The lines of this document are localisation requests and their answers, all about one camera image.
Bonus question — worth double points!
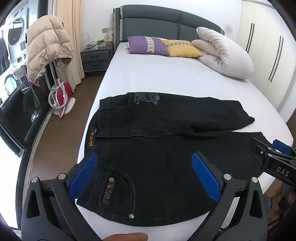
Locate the folded white duvet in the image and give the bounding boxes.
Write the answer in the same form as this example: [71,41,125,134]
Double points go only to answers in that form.
[191,27,255,81]

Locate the person's left hand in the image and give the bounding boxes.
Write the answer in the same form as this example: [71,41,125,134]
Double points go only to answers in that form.
[103,232,149,241]

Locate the white wardrobe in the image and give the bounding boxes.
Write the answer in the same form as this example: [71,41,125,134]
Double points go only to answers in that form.
[236,0,296,122]

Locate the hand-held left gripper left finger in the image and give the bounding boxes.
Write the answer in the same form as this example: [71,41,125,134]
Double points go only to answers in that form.
[20,152,109,241]

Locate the person's right forearm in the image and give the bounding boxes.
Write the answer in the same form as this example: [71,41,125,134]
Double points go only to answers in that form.
[266,183,296,234]

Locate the sliding glass door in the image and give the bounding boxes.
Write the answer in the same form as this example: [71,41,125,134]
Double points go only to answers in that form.
[0,0,60,163]

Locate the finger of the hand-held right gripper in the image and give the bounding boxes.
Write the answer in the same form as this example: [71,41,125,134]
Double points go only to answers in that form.
[251,138,274,155]
[272,139,293,156]

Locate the white washing machine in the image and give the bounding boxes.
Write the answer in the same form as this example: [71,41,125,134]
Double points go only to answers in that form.
[0,3,30,70]

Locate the yellow pillow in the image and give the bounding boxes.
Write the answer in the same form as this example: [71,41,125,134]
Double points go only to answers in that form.
[161,40,204,58]

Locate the grey padded headboard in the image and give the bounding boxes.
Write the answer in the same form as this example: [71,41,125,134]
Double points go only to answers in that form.
[113,5,226,50]

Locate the beige puffer jacket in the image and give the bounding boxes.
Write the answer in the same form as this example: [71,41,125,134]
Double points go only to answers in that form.
[25,15,75,87]

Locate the red steam iron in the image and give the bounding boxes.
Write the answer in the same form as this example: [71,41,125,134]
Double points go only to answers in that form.
[48,79,77,120]

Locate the beige curtain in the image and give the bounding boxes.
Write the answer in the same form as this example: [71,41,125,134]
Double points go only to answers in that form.
[55,0,85,93]

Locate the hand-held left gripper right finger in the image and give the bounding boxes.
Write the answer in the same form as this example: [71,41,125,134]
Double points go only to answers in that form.
[191,152,273,241]

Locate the purple pillow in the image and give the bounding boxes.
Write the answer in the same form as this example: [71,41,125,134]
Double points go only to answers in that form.
[127,36,171,57]

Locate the black jeans pants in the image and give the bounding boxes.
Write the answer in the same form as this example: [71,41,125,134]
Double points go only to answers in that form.
[76,92,271,227]

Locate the bed with white sheet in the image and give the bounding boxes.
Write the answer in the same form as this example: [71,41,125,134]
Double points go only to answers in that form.
[77,42,294,241]

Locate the grey nightstand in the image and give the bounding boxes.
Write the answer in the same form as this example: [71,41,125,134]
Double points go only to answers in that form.
[80,44,114,73]

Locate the white wire basket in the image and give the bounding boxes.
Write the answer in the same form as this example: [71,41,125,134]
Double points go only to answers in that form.
[83,34,107,50]

